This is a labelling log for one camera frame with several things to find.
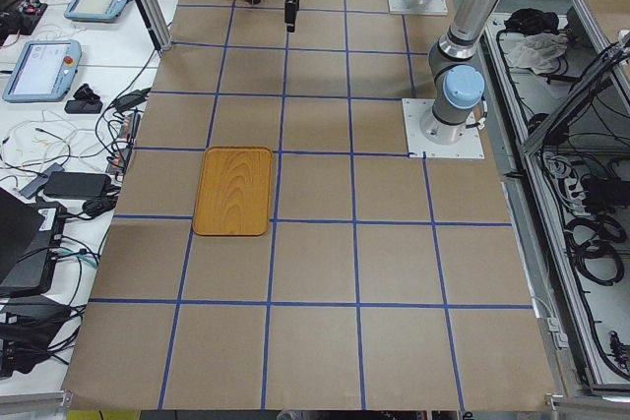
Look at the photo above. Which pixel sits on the wooden tray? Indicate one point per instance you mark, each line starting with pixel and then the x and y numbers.
pixel 233 197

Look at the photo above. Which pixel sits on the teach pendant tablet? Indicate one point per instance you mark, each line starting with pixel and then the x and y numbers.
pixel 44 71
pixel 94 11

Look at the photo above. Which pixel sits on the white cloth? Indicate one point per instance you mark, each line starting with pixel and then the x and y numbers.
pixel 539 53

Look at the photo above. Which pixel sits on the black power adapter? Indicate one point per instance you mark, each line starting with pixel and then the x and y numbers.
pixel 75 185

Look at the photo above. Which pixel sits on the black laptop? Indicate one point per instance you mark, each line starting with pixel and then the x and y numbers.
pixel 30 233

